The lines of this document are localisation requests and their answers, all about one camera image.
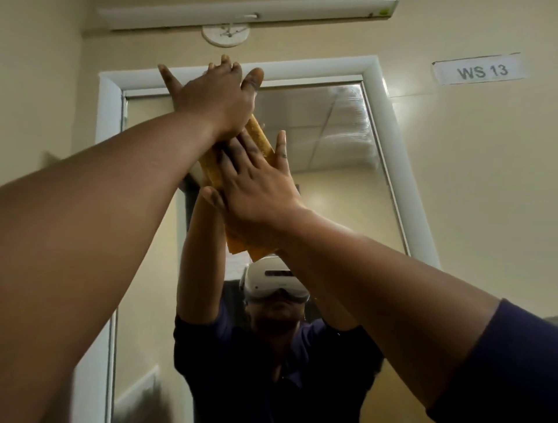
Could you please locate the person's right hand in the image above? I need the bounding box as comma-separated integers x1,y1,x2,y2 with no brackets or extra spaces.
199,128,307,238

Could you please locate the person's left hand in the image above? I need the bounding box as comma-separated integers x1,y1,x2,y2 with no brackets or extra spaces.
158,54,265,143

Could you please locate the orange cleaning cloth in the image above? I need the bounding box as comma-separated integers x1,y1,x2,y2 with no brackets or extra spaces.
198,114,281,263

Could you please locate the white framed mirror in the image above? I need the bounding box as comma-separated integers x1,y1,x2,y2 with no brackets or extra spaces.
71,55,442,423

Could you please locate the person's left forearm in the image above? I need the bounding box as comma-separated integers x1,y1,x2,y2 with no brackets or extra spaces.
0,109,219,423

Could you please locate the person's right forearm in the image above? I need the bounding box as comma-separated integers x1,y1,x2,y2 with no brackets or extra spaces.
274,209,500,410

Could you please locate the white tube light fixture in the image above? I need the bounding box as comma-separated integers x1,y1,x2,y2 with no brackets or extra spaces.
97,0,400,31

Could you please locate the dark blue shirt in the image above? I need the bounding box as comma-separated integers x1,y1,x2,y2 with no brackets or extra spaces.
425,298,558,423

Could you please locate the white round wall fitting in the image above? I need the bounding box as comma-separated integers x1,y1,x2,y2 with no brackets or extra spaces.
201,23,251,48

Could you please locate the white paper wall sign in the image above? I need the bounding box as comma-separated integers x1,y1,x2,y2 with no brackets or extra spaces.
431,52,529,86

